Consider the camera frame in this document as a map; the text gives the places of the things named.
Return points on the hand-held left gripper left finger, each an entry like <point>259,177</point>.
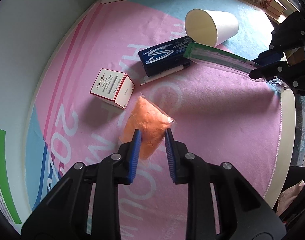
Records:
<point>133,155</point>

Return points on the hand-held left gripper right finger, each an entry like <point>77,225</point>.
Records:
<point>171,155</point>

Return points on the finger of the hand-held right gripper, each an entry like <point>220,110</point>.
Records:
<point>270,57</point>
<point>280,75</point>

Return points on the orange plastic packet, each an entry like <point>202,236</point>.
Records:
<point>147,120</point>

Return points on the green clear plastic package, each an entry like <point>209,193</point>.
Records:
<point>217,56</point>

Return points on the stack of lying books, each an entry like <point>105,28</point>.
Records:
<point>276,6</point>

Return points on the white paper cup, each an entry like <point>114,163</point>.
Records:
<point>222,25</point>

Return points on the patterned blue rug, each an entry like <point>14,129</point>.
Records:
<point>303,130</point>

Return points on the small white cosmetic box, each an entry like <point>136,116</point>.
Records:
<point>110,85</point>

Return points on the dark blue gum box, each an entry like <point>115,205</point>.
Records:
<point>162,57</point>

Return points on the person's pink clothing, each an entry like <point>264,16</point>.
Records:
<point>290,197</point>

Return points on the green striped wall poster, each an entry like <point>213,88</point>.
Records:
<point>3,160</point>

